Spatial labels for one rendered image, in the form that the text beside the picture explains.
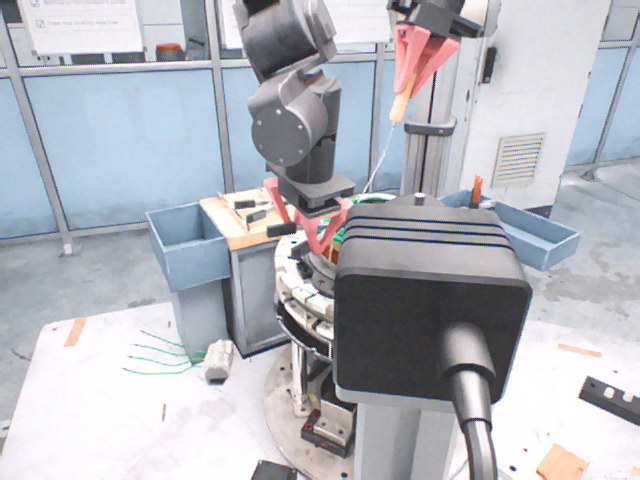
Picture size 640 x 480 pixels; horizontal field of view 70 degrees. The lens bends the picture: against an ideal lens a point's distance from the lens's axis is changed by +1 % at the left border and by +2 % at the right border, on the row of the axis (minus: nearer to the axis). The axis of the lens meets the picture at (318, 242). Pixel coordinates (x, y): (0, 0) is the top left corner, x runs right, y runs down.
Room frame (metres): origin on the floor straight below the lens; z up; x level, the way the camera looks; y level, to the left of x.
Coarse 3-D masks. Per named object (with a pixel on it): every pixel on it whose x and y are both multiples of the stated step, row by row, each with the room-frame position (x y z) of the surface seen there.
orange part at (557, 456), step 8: (552, 448) 0.47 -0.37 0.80; (560, 448) 0.48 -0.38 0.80; (552, 456) 0.46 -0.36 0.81; (560, 456) 0.46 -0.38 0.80; (568, 456) 0.46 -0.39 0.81; (576, 456) 0.46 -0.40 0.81; (544, 464) 0.45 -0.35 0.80; (552, 464) 0.45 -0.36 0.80; (560, 464) 0.45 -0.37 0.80; (568, 464) 0.45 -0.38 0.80; (576, 464) 0.45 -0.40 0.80; (584, 464) 0.45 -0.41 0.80; (536, 472) 0.44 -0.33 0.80; (544, 472) 0.43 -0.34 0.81; (552, 472) 0.44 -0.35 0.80; (560, 472) 0.43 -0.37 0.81; (568, 472) 0.43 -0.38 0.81; (576, 472) 0.44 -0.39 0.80
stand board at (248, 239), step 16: (240, 192) 0.90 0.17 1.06; (256, 192) 0.90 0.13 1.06; (208, 208) 0.82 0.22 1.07; (224, 208) 0.82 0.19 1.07; (256, 208) 0.82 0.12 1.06; (288, 208) 0.82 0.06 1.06; (224, 224) 0.75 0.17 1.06; (256, 224) 0.75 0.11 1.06; (272, 224) 0.75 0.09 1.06; (240, 240) 0.70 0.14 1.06; (256, 240) 0.71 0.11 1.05; (272, 240) 0.73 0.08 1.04
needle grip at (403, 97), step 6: (414, 78) 0.59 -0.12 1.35; (408, 84) 0.59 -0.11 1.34; (414, 84) 0.60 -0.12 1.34; (402, 90) 0.59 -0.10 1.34; (408, 90) 0.59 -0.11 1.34; (396, 96) 0.59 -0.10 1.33; (402, 96) 0.59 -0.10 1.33; (408, 96) 0.59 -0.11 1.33; (396, 102) 0.59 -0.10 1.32; (402, 102) 0.58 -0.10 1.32; (396, 108) 0.58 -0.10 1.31; (402, 108) 0.58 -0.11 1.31; (390, 114) 0.59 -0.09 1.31; (396, 114) 0.58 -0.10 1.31; (402, 114) 0.58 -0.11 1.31; (396, 120) 0.58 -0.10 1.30
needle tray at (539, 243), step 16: (464, 192) 0.91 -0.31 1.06; (464, 208) 0.90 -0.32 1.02; (496, 208) 0.85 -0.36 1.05; (512, 208) 0.82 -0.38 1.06; (512, 224) 0.82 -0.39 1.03; (528, 224) 0.79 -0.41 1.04; (544, 224) 0.77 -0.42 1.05; (560, 224) 0.75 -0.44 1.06; (512, 240) 0.70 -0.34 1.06; (528, 240) 0.76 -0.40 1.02; (544, 240) 0.76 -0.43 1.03; (560, 240) 0.74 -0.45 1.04; (576, 240) 0.71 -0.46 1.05; (528, 256) 0.68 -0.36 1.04; (544, 256) 0.66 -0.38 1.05; (560, 256) 0.68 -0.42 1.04
